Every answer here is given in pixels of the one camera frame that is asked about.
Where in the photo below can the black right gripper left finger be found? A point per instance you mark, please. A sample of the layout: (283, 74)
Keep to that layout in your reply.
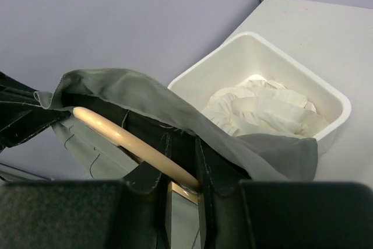
(38, 212)

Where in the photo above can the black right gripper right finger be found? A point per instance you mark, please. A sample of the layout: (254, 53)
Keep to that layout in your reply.
(285, 217)

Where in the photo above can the grey pleated skirt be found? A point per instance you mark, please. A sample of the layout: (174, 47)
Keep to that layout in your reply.
(153, 113)

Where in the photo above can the beige wooden hanger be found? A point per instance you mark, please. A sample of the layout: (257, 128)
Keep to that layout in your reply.
(183, 183)

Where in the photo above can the white skirt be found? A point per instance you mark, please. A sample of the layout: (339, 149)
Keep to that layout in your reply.
(260, 106)

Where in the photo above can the white plastic basket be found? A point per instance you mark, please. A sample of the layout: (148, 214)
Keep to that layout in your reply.
(249, 54)

